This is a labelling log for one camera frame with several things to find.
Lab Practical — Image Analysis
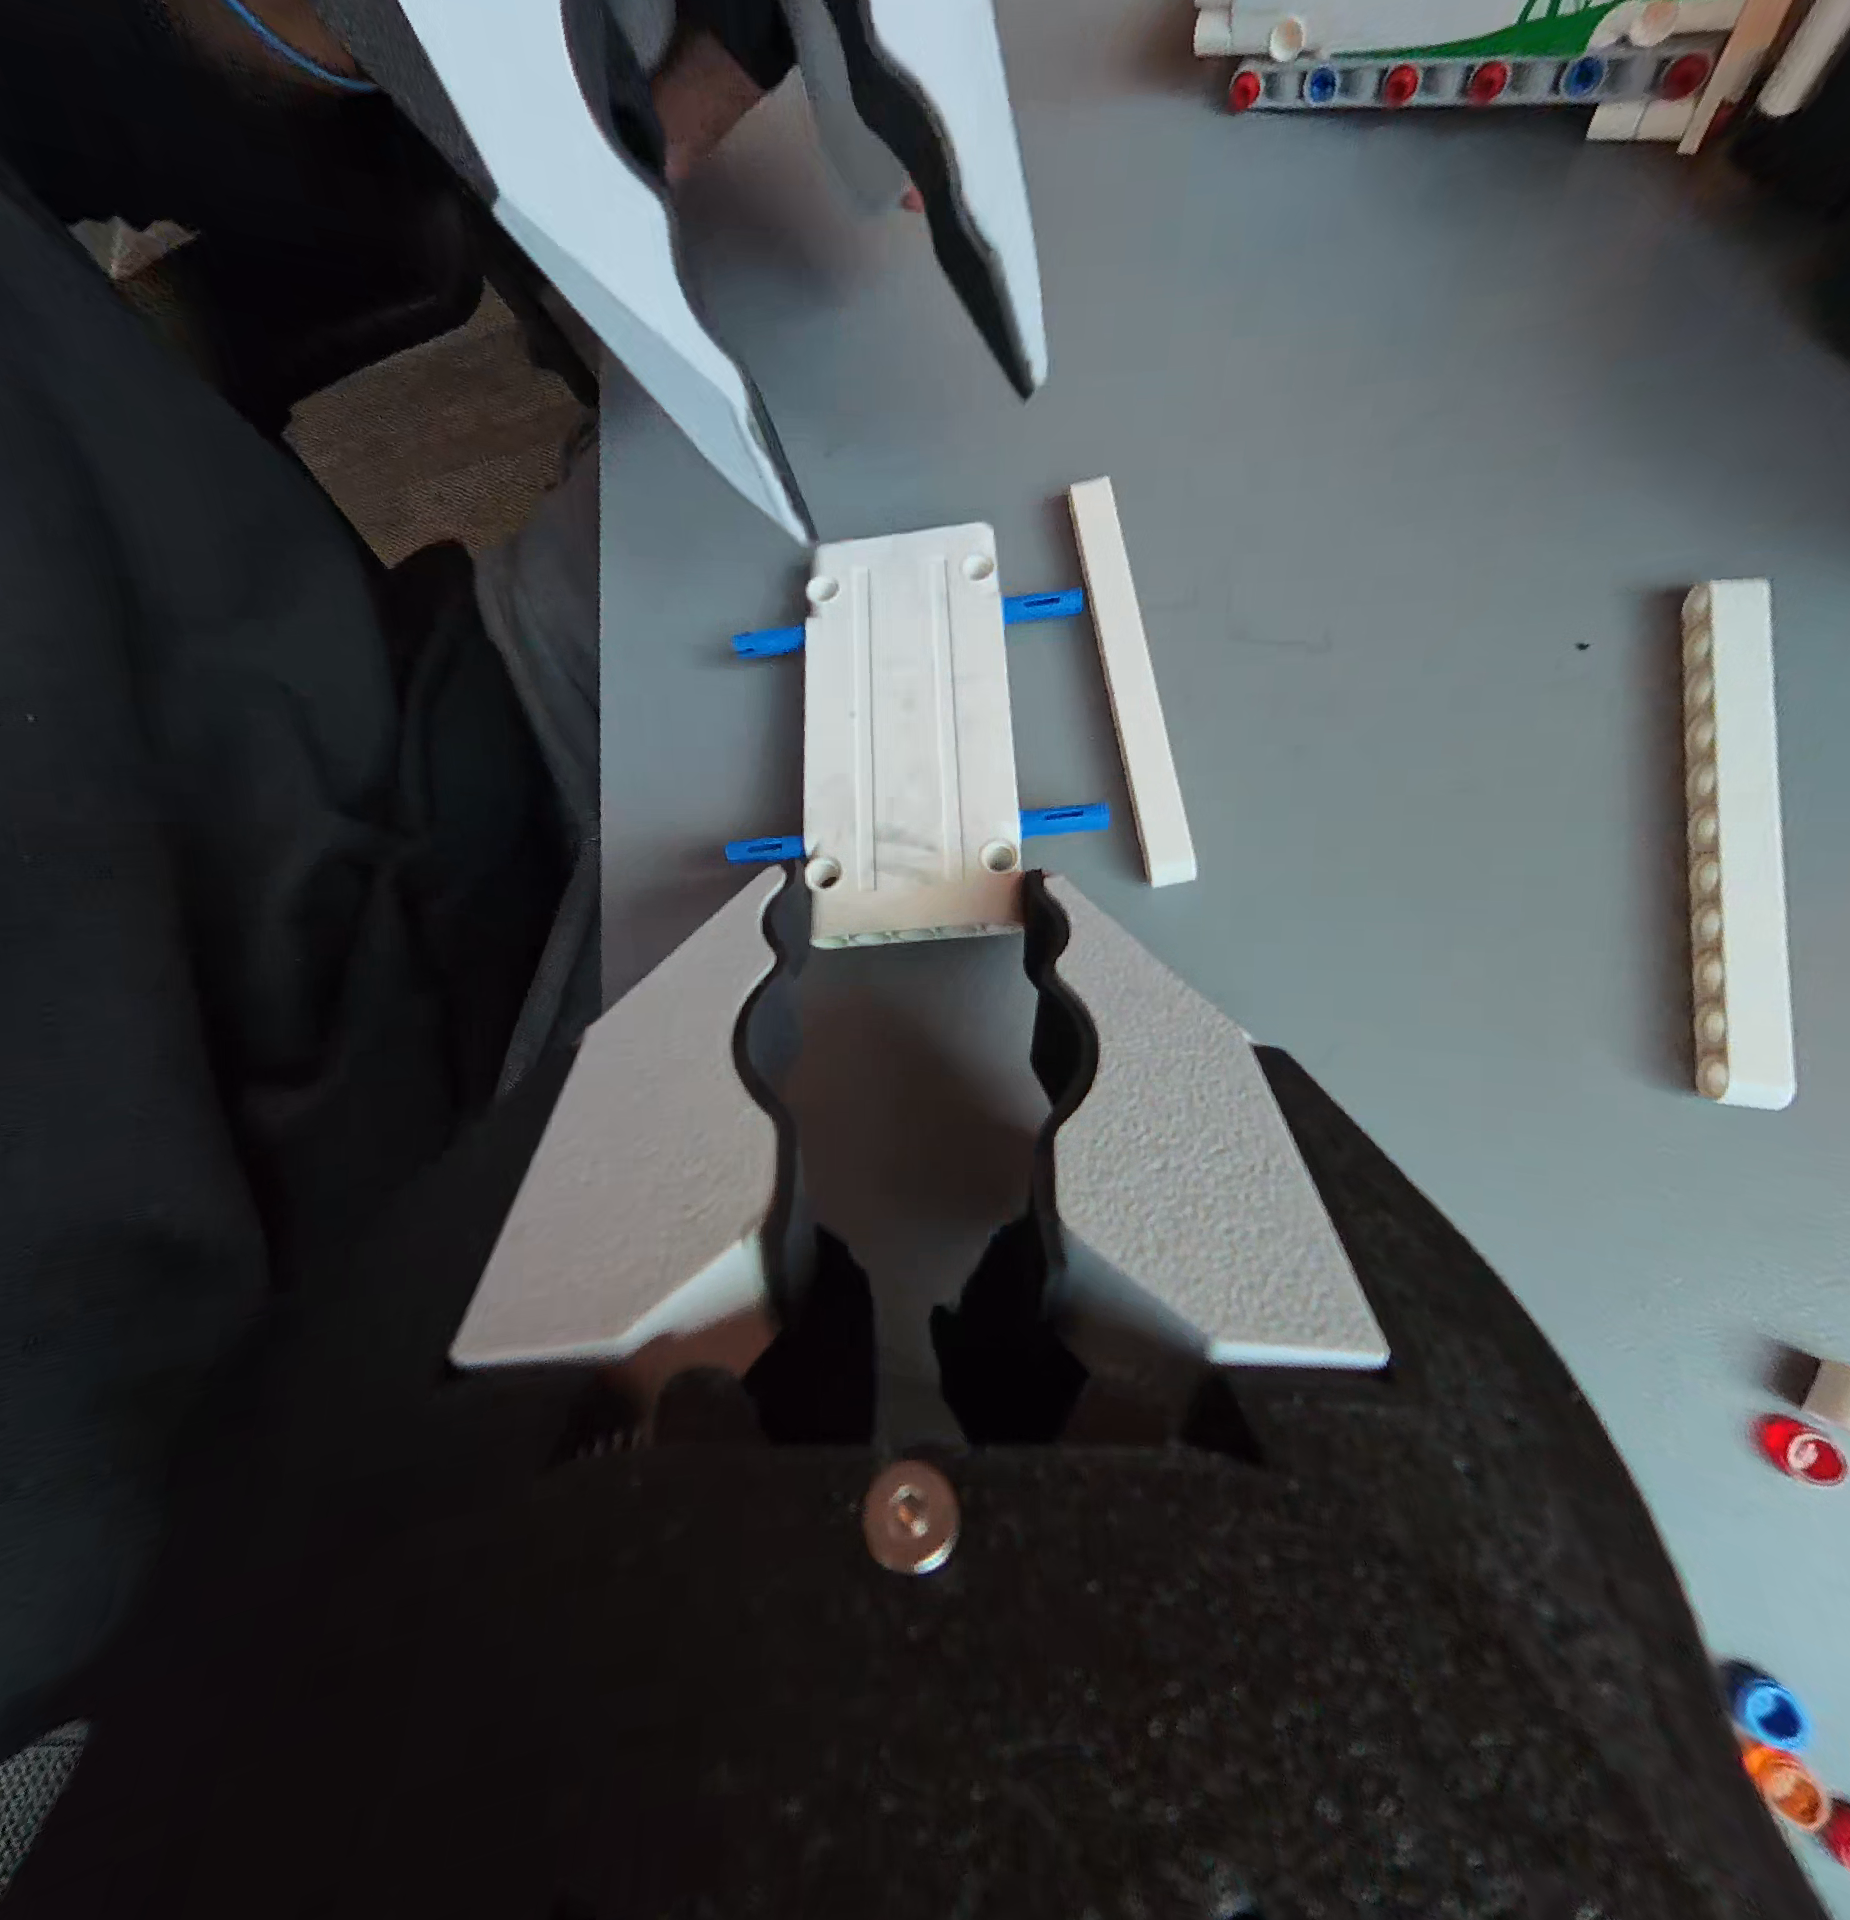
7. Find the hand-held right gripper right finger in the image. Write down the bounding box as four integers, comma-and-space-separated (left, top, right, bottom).
1022, 869, 1392, 1370

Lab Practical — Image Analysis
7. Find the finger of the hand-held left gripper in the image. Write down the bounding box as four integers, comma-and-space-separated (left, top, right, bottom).
782, 0, 1052, 402
402, 0, 817, 546

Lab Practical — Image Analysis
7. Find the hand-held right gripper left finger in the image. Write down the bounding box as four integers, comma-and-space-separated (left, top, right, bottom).
447, 860, 811, 1370

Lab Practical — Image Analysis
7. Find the white lego panel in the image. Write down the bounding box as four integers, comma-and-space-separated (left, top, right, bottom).
799, 520, 1027, 950

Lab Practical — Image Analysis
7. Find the white lego truck body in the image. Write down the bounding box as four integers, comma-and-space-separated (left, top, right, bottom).
1191, 0, 1850, 153

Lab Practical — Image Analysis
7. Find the long white lego tile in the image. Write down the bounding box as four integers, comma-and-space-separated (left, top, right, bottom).
1067, 478, 1200, 890

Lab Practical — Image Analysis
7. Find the long white lego beam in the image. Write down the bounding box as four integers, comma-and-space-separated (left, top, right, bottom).
1679, 577, 1797, 1112

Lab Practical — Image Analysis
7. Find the blue transparent lego stud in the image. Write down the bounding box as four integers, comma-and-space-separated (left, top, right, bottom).
1721, 1658, 1810, 1750

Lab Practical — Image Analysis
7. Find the orange transparent lego stud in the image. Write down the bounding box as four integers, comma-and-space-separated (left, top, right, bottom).
1743, 1740, 1831, 1831

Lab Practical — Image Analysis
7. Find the person's left hand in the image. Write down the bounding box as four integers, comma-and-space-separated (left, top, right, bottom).
649, 21, 799, 190

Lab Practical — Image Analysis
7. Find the blue wristband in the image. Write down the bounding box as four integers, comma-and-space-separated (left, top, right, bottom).
220, 0, 389, 94

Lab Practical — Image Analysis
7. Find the person's dark clothing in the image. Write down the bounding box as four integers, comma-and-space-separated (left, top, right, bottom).
0, 0, 613, 1800

